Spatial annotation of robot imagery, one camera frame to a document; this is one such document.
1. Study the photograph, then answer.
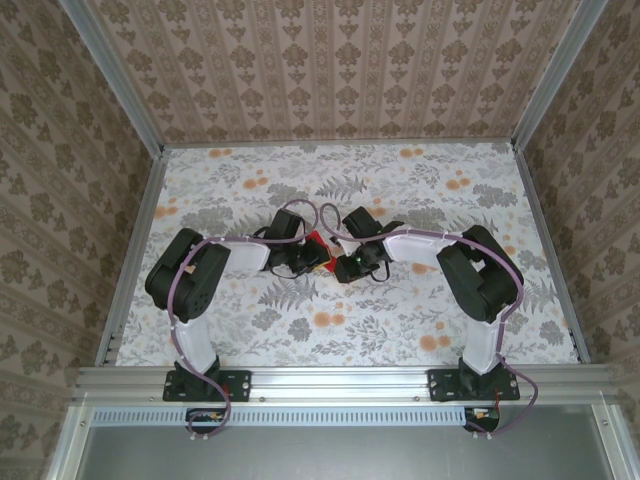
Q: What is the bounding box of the red square paper sheet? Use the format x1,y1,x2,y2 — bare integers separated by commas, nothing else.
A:
305,230,342,274

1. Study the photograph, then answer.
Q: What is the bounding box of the floral patterned table cover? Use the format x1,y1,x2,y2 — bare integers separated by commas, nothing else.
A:
114,143,584,369

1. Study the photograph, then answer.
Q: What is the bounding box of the grey metal panel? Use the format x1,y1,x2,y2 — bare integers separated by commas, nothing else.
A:
74,424,614,480

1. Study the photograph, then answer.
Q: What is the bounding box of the black left connector board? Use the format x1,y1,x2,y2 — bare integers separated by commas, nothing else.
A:
185,407,226,434

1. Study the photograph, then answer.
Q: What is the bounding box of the black connector board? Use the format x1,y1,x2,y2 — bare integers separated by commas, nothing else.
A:
463,405,501,432
185,407,226,434

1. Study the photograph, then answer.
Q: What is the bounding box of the black right connector board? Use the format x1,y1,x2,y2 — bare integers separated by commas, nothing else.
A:
463,405,501,432

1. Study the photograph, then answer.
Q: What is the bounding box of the aluminium rear table rail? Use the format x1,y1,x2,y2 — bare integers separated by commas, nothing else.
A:
162,140,516,150

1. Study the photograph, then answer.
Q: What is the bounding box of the aluminium table rail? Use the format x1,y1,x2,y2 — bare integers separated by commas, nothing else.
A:
162,140,516,150
94,149,169,369
512,144,591,364

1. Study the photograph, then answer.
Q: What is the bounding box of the aluminium mounting rail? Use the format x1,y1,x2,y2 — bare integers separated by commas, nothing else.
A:
74,364,614,404

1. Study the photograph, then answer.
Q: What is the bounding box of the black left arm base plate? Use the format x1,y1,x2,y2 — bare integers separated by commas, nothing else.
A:
163,368,252,403

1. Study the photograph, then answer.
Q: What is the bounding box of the grey slotted cable duct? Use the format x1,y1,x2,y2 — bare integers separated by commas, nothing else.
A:
92,405,504,429

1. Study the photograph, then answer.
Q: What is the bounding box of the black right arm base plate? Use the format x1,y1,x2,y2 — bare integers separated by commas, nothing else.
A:
428,368,521,403

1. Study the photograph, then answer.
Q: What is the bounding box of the aluminium left table rail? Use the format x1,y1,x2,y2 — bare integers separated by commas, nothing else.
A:
94,149,169,369

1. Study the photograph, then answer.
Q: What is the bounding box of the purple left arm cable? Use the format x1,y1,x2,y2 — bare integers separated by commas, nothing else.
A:
167,198,324,444

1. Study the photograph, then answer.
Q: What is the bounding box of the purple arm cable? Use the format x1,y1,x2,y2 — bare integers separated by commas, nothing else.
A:
319,202,540,441
167,198,324,444

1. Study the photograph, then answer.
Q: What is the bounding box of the aluminium right table rail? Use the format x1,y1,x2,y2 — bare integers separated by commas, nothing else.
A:
512,144,591,364

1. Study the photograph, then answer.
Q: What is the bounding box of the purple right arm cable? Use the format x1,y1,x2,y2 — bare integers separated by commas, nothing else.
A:
319,202,540,441

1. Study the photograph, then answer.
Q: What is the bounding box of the aluminium left frame post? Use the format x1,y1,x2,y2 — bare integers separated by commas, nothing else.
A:
59,0,166,156

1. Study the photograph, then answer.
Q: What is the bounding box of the aluminium frame post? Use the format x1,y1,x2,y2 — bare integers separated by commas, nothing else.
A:
59,0,166,156
510,0,609,151

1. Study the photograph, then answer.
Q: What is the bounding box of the aluminium right frame post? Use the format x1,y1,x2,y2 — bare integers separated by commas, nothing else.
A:
510,0,609,151

